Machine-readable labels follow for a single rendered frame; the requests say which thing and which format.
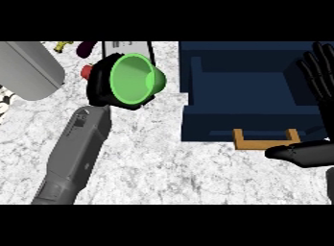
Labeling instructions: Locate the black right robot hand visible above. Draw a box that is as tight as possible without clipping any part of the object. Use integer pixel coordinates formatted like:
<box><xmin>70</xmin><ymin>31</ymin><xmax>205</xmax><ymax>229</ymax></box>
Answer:
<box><xmin>263</xmin><ymin>41</ymin><xmax>334</xmax><ymax>168</ymax></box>

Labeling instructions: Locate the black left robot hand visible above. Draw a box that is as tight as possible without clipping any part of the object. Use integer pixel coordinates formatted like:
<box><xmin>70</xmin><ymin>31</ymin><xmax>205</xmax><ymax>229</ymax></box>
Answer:
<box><xmin>85</xmin><ymin>53</ymin><xmax>157</xmax><ymax>111</ymax></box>

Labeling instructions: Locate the green cup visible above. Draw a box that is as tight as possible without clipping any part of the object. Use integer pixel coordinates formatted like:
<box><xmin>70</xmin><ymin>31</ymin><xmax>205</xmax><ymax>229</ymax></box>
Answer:
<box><xmin>109</xmin><ymin>53</ymin><xmax>168</xmax><ymax>107</ymax></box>

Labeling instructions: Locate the navy blue drawer front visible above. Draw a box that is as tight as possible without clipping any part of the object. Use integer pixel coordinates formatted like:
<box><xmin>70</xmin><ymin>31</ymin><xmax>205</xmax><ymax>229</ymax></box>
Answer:
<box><xmin>180</xmin><ymin>105</ymin><xmax>328</xmax><ymax>143</ymax></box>

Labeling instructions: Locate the navy blue drawer cabinet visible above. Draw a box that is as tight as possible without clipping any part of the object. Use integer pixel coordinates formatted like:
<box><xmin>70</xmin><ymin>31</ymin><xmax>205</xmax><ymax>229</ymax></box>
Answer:
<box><xmin>178</xmin><ymin>40</ymin><xmax>334</xmax><ymax>104</ymax></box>

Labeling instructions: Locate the red round object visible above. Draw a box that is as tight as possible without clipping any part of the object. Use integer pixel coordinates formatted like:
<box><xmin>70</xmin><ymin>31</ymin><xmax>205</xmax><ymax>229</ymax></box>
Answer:
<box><xmin>79</xmin><ymin>64</ymin><xmax>93</xmax><ymax>81</ymax></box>

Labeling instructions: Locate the dark purple eggplant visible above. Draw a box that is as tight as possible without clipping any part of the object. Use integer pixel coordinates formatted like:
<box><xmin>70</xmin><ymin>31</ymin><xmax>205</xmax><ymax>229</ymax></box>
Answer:
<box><xmin>75</xmin><ymin>40</ymin><xmax>98</xmax><ymax>60</ymax></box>

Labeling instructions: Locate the white black-edged box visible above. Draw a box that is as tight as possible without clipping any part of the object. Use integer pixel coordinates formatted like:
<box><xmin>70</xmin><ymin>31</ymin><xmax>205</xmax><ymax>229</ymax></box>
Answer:
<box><xmin>100</xmin><ymin>40</ymin><xmax>156</xmax><ymax>67</ymax></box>

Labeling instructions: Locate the yellow small object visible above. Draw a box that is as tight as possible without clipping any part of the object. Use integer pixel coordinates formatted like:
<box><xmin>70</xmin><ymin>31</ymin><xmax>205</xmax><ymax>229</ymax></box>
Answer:
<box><xmin>53</xmin><ymin>40</ymin><xmax>75</xmax><ymax>54</ymax></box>

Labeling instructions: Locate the grey rounded appliance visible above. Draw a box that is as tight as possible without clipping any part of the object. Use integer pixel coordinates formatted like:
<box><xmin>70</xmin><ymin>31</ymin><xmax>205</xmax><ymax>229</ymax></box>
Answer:
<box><xmin>0</xmin><ymin>40</ymin><xmax>66</xmax><ymax>102</ymax></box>

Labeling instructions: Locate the wooden drawer handle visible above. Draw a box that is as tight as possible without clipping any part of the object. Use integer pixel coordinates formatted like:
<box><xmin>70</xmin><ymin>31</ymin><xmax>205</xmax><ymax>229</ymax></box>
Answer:
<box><xmin>233</xmin><ymin>128</ymin><xmax>302</xmax><ymax>151</ymax></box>

